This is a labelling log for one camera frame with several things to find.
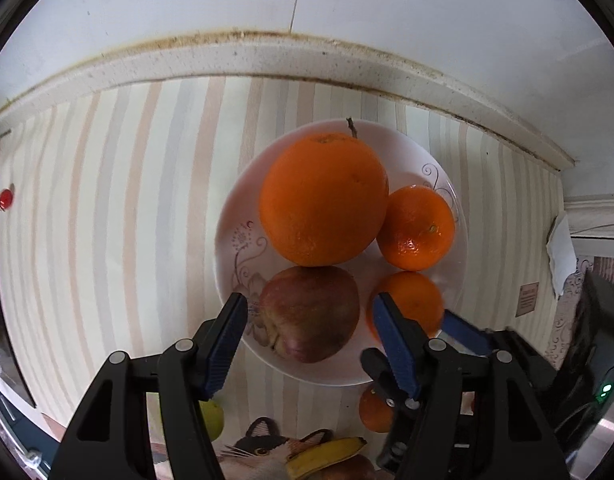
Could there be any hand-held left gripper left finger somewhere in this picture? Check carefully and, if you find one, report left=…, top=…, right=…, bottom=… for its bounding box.
left=49, top=291, right=249, bottom=480

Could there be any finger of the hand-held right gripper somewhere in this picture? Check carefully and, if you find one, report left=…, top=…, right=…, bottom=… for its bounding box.
left=360, top=347, right=413, bottom=472
left=439, top=309, right=558, bottom=376

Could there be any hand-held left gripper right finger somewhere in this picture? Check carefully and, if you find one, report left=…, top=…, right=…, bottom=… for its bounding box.
left=371, top=291, right=572, bottom=480

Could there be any small mandarin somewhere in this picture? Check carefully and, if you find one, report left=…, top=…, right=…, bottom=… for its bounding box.
left=368, top=271, right=445, bottom=341
left=376, top=185, right=456, bottom=272
left=358, top=384, right=395, bottom=433

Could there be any green apple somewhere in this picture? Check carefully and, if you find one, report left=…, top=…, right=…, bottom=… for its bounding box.
left=199, top=399, right=225, bottom=442

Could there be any yellow banana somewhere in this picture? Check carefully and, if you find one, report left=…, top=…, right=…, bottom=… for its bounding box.
left=286, top=436, right=368, bottom=480

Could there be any white floral plate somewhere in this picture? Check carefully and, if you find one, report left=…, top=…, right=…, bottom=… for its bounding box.
left=214, top=119, right=469, bottom=387

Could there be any large orange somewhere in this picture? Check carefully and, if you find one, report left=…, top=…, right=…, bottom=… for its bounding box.
left=259, top=131, right=389, bottom=267

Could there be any small brown square tag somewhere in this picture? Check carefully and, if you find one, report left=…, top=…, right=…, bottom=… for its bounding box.
left=516, top=282, right=539, bottom=317

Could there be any patterned glass door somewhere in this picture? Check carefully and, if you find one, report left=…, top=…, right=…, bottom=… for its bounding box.
left=570, top=237, right=614, bottom=301

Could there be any white folded cloth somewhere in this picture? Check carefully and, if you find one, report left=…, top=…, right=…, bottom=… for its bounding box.
left=546, top=212, right=578, bottom=298

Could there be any striped mat with cat print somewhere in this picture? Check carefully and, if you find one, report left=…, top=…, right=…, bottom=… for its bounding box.
left=0, top=75, right=568, bottom=480

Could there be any blue cabinet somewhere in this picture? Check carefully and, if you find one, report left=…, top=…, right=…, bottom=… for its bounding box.
left=0, top=375, right=65, bottom=480

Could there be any white door frame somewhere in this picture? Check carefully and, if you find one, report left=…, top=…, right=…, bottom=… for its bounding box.
left=562, top=194, right=614, bottom=241

